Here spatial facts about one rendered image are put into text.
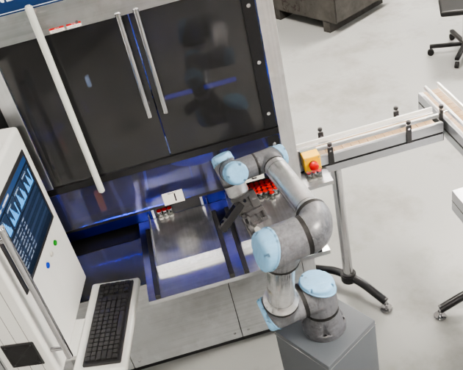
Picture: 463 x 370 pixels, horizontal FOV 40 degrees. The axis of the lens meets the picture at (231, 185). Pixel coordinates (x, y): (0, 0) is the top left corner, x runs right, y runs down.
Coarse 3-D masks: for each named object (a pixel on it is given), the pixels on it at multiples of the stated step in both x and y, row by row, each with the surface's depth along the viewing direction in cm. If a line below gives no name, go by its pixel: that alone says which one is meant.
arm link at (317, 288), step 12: (312, 276) 211; (324, 276) 210; (300, 288) 209; (312, 288) 206; (324, 288) 206; (336, 288) 211; (312, 300) 207; (324, 300) 207; (336, 300) 212; (312, 312) 208; (324, 312) 210
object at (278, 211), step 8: (224, 192) 274; (264, 200) 270; (280, 200) 267; (264, 208) 265; (272, 208) 264; (280, 208) 263; (288, 208) 262; (272, 216) 260; (280, 216) 259; (288, 216) 258; (240, 224) 260; (256, 224) 258; (264, 224) 257; (272, 224) 256; (240, 232) 256; (240, 240) 247; (248, 240) 247
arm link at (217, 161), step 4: (224, 152) 216; (228, 152) 214; (216, 156) 215; (220, 156) 212; (224, 156) 212; (228, 156) 213; (232, 156) 214; (212, 160) 214; (216, 160) 213; (220, 160) 212; (224, 160) 212; (212, 164) 215; (216, 164) 213; (220, 164) 220; (216, 168) 214; (216, 172) 216; (220, 180) 216; (224, 184) 215; (228, 184) 214; (224, 188) 217
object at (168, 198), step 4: (168, 192) 259; (172, 192) 259; (176, 192) 259; (180, 192) 260; (164, 196) 259; (168, 196) 260; (172, 196) 260; (176, 196) 260; (180, 196) 261; (164, 200) 260; (168, 200) 261; (172, 200) 261; (176, 200) 262; (180, 200) 262; (168, 204) 262
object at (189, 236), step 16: (192, 208) 275; (208, 208) 273; (160, 224) 270; (176, 224) 268; (192, 224) 266; (208, 224) 264; (160, 240) 262; (176, 240) 260; (192, 240) 258; (208, 240) 256; (160, 256) 254; (176, 256) 252; (192, 256) 246; (208, 256) 247
